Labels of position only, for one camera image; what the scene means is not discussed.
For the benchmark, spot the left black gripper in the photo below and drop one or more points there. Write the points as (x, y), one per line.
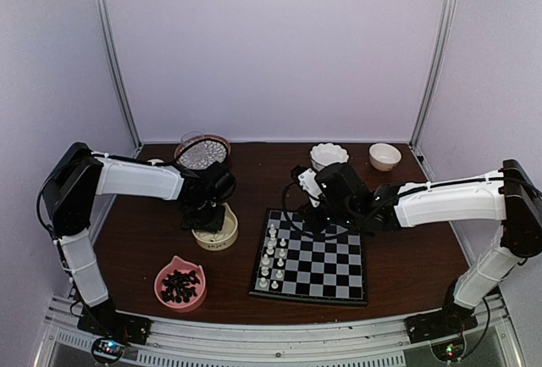
(213, 226)

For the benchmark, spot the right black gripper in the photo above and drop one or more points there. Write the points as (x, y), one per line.
(306, 213)

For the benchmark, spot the cream cat-ear bowl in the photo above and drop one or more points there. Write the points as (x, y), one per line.
(222, 239)

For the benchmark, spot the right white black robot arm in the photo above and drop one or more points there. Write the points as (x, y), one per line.
(505, 195)

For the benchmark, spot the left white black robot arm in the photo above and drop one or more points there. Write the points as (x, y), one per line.
(65, 201)

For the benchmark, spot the white chess bishop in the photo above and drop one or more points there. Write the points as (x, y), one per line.
(272, 230)

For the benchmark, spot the pile of black chess pieces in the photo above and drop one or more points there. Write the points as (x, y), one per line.
(180, 287)

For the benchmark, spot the patterned ceramic plate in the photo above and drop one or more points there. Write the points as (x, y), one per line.
(216, 149)

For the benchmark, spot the white scalloped dish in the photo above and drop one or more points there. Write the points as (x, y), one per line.
(325, 154)

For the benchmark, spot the clear drinking glass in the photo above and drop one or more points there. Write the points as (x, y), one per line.
(192, 145)

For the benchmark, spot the cream ribbed mug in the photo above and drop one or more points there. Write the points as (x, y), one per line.
(155, 161)

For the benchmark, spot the small cream bowl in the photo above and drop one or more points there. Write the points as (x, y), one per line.
(384, 157)

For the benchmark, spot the black white chessboard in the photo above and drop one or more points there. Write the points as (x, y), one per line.
(327, 269)

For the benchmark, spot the pink cat-ear bowl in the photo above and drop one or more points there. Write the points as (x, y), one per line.
(177, 263)

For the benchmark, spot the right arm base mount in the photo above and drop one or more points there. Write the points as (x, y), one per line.
(436, 325)

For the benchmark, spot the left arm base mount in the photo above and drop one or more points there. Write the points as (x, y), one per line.
(123, 328)

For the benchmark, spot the aluminium front rail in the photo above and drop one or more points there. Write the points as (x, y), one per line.
(376, 342)

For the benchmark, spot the left aluminium frame post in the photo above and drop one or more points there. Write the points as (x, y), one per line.
(116, 73)

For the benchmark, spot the aluminium frame post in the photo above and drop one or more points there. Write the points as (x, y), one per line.
(447, 13)
(116, 73)

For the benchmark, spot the right aluminium frame post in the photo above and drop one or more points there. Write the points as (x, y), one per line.
(447, 13)

